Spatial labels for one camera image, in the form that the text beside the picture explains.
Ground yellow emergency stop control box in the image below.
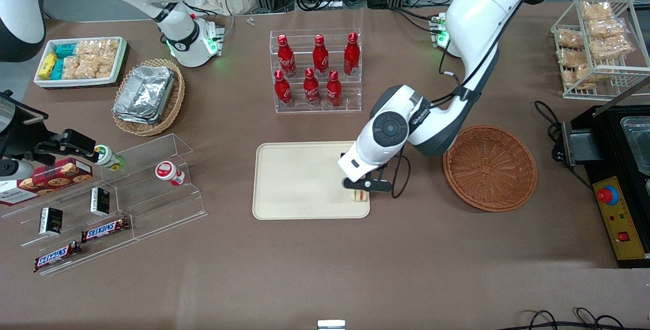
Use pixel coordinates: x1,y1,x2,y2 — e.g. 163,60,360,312
593,176,649,261

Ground snickers chocolate bar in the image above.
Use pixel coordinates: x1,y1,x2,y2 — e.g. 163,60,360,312
81,217,131,243
34,241,82,273

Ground white rectangular snack tray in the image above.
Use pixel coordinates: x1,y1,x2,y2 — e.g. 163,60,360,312
34,37,129,89

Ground cream plastic serving tray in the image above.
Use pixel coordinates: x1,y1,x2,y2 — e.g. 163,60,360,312
252,141,371,220

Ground light oval wicker basket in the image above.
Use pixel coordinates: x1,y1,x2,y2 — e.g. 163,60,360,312
111,58,186,137

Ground clear acrylic bottle rack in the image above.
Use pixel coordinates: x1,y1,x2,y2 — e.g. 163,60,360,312
269,28,363,114

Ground black table-side machine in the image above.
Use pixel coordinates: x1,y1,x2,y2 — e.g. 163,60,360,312
552,77,650,269

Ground white wire rack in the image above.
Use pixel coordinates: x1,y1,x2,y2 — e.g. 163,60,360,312
551,0,650,100

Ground clear acrylic step shelf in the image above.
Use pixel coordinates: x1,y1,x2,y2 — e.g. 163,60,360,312
99,133,208,242
0,178,137,276

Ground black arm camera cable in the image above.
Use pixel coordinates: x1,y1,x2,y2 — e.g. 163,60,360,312
390,10,511,200

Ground green capped small bottle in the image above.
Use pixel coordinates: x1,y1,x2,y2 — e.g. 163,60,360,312
94,145,126,172

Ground clear bagged fried snack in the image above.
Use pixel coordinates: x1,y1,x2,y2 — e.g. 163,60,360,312
557,48,590,69
589,36,636,61
557,30,586,50
587,18,626,39
580,1,614,22
561,63,610,90

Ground clear rice cracker packet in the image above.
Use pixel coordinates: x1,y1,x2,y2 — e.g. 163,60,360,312
77,57,114,80
100,39,120,64
61,56,81,80
75,40,101,58

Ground black machine power cable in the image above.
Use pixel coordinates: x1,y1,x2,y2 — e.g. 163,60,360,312
534,101,564,143

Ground clear plastic container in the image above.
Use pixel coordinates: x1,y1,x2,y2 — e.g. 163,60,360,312
620,116,650,176

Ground small black box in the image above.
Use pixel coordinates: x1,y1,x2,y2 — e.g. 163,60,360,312
39,207,64,236
90,187,111,217

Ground aluminium foil container stack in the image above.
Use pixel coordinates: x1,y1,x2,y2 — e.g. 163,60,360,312
113,65,177,125

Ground brown round wicker basket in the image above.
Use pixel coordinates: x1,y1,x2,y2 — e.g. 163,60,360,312
443,124,538,213

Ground red capped small bottle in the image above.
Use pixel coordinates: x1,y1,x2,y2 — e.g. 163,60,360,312
155,161,186,187

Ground red tartan cookie box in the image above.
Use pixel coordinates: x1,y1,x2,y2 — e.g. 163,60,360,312
0,157,94,207

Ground red cola bottle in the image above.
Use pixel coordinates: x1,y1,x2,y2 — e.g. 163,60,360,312
312,35,330,78
326,70,343,108
343,32,361,77
303,68,321,107
274,70,293,108
277,35,297,78

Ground black looped floor cables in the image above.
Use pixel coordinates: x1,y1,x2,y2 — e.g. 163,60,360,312
508,308,650,330

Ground yellow snack packet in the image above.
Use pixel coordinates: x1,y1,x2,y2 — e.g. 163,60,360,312
39,52,59,80

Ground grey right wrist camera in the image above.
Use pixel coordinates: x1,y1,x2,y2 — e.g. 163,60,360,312
0,159,34,181

